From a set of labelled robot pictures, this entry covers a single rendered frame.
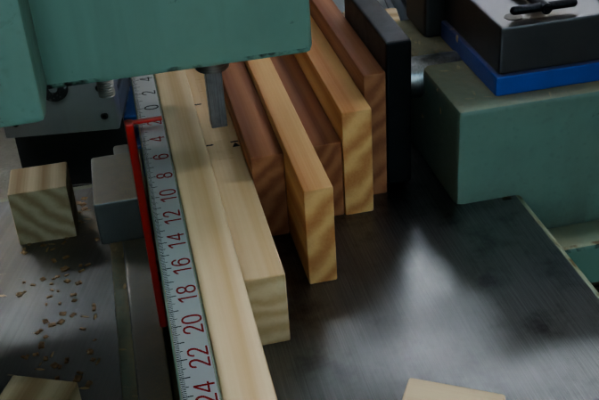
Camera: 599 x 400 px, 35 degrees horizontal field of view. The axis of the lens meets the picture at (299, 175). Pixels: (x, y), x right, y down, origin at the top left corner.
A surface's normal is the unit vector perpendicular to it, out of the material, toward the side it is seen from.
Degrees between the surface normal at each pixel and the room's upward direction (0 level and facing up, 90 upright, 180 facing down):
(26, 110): 90
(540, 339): 0
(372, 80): 90
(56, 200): 90
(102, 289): 0
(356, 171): 90
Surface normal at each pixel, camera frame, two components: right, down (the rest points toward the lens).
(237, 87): -0.06, -0.86
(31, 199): 0.20, 0.50
